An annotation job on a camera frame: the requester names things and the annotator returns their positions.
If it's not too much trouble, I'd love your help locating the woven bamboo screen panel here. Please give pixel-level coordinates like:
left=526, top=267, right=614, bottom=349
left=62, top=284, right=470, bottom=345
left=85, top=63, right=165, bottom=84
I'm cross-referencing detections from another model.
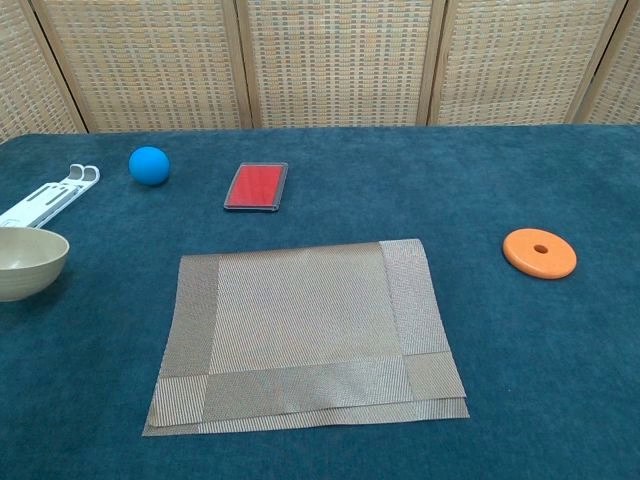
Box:
left=567, top=0, right=640, bottom=126
left=417, top=0, right=629, bottom=127
left=234, top=0, right=446, bottom=130
left=29, top=0, right=254, bottom=134
left=0, top=0, right=89, bottom=146

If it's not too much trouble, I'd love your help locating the blue ball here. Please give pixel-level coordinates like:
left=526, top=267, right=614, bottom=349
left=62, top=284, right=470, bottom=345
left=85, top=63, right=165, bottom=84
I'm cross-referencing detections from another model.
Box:
left=128, top=146, right=172, bottom=187

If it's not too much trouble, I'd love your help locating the white folding stand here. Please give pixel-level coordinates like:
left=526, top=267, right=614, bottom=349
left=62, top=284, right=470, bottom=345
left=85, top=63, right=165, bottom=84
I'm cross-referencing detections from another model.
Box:
left=0, top=163, right=101, bottom=231

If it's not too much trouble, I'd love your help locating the grey woven placemat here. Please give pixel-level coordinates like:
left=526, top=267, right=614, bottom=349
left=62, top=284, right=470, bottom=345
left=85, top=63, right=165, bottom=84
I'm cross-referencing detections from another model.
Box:
left=141, top=238, right=470, bottom=437

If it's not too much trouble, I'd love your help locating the orange disc with hole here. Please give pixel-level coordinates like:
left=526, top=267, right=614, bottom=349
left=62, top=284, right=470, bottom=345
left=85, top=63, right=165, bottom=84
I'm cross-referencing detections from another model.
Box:
left=502, top=228, right=578, bottom=281

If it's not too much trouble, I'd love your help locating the white round bowl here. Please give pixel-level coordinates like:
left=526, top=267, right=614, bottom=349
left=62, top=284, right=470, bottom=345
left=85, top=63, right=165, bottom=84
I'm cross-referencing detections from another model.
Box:
left=0, top=227, right=70, bottom=303

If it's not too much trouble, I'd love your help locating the red pad in clear case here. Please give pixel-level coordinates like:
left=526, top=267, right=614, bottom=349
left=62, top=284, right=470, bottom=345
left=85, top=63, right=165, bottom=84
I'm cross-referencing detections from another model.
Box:
left=223, top=161, right=290, bottom=213

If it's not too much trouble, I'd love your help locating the blue table cloth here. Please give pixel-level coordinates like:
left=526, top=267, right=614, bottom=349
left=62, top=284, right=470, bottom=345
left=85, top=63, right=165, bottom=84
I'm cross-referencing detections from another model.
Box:
left=0, top=123, right=640, bottom=480

